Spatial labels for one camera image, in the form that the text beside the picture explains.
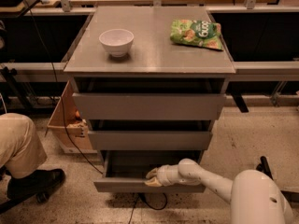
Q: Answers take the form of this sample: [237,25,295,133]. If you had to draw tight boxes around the grey drawer cabinet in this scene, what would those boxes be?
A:
[63,6,236,165]

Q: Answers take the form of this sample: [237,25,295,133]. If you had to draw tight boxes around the black shoe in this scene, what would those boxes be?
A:
[7,169,65,199]

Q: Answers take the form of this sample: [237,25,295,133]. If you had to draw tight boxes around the green snack bag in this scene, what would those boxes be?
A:
[170,20,223,50]

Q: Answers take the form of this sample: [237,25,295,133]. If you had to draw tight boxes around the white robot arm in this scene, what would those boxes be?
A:
[145,159,293,224]

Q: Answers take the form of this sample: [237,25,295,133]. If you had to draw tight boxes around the grey drawer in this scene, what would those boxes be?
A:
[88,120,212,150]
[94,150,206,193]
[71,77,227,121]

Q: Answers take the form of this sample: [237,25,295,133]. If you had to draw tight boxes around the black cable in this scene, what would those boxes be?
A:
[13,0,169,224]

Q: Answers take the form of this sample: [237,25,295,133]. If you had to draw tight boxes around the black stand leg with wheel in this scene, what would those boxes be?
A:
[256,156,299,203]

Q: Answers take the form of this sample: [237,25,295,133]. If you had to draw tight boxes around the black chair base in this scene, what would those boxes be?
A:
[0,191,50,214]

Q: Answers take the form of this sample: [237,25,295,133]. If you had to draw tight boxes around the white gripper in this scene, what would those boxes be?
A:
[145,165,180,187]

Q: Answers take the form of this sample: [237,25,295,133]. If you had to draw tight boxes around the person leg beige trousers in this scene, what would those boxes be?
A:
[0,113,47,179]

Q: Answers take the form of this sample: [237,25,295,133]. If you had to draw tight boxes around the grey middle drawer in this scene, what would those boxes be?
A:
[88,120,212,150]

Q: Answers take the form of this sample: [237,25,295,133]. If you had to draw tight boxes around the grey bottom drawer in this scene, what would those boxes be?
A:
[94,150,206,193]

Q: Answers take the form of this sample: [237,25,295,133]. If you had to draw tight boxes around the grey top drawer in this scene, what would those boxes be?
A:
[71,77,227,121]

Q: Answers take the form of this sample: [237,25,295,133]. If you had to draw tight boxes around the cardboard box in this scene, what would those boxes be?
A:
[48,82,94,153]

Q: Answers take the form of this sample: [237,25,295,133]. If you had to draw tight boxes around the white bowl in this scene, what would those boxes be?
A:
[99,29,135,57]

